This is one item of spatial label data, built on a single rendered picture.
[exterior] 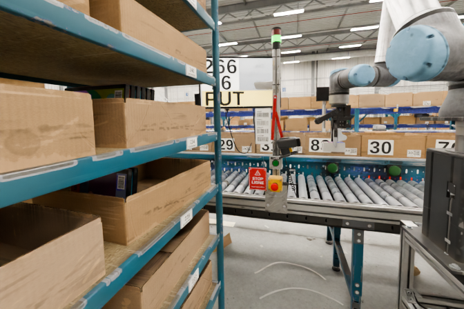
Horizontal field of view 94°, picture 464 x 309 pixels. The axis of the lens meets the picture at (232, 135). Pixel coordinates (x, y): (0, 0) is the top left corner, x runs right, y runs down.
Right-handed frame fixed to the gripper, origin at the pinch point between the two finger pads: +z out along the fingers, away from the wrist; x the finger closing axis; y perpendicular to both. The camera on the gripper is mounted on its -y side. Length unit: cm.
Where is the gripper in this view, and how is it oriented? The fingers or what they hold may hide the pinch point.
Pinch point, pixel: (333, 144)
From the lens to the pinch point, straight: 121.1
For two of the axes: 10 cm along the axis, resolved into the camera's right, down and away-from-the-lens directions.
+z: 0.1, 10.0, 0.8
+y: 9.6, 0.1, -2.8
